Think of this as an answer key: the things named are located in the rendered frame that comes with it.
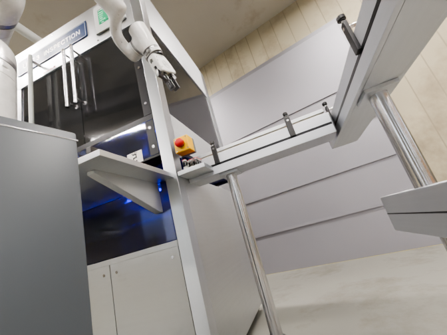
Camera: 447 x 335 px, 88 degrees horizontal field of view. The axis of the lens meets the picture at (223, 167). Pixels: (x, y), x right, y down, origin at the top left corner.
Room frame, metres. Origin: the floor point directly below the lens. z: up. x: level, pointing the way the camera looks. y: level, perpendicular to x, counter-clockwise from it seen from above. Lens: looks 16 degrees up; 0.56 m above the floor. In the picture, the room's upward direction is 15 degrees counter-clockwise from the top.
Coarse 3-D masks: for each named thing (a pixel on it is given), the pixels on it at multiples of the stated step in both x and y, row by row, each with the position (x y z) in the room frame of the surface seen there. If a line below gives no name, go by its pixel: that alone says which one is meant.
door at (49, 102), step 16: (48, 80) 1.16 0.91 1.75; (48, 96) 1.16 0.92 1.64; (64, 96) 1.13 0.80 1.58; (80, 96) 1.10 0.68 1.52; (48, 112) 1.16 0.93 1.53; (64, 112) 1.13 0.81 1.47; (80, 112) 1.10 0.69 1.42; (64, 128) 1.13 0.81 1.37; (80, 128) 1.10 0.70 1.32; (80, 144) 1.11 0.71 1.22
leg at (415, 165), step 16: (368, 96) 0.62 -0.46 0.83; (384, 96) 0.60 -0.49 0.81; (384, 112) 0.61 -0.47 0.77; (384, 128) 0.63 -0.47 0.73; (400, 128) 0.60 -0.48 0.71; (400, 144) 0.61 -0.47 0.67; (416, 144) 0.60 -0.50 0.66; (400, 160) 0.63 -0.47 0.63; (416, 160) 0.60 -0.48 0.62; (416, 176) 0.61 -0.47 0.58; (432, 176) 0.60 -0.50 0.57
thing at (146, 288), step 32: (192, 192) 1.08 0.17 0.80; (224, 192) 1.59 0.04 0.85; (224, 224) 1.42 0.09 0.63; (128, 256) 1.04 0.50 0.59; (160, 256) 1.00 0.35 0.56; (224, 256) 1.29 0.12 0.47; (96, 288) 1.09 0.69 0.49; (128, 288) 1.05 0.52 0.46; (160, 288) 1.01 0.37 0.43; (224, 288) 1.19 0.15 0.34; (256, 288) 1.73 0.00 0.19; (96, 320) 1.09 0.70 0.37; (128, 320) 1.05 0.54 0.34; (160, 320) 1.01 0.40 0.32; (192, 320) 0.98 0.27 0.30; (224, 320) 1.11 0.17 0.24
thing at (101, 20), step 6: (96, 6) 1.02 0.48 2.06; (96, 12) 1.03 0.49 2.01; (102, 12) 1.01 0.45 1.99; (96, 18) 1.03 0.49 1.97; (102, 18) 1.02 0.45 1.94; (96, 24) 1.03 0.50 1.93; (102, 24) 1.02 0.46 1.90; (108, 24) 1.01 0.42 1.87; (96, 30) 1.03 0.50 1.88; (102, 30) 1.02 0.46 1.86
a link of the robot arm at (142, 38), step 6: (132, 24) 0.77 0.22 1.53; (138, 24) 0.78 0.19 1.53; (144, 24) 0.80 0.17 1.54; (132, 30) 0.78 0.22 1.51; (138, 30) 0.78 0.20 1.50; (144, 30) 0.79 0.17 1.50; (132, 36) 0.80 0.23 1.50; (138, 36) 0.79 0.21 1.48; (144, 36) 0.79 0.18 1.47; (150, 36) 0.80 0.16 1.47; (132, 42) 0.81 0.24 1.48; (138, 42) 0.80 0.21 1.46; (144, 42) 0.80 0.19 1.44; (150, 42) 0.80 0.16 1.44; (138, 48) 0.82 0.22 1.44; (144, 48) 0.81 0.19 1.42
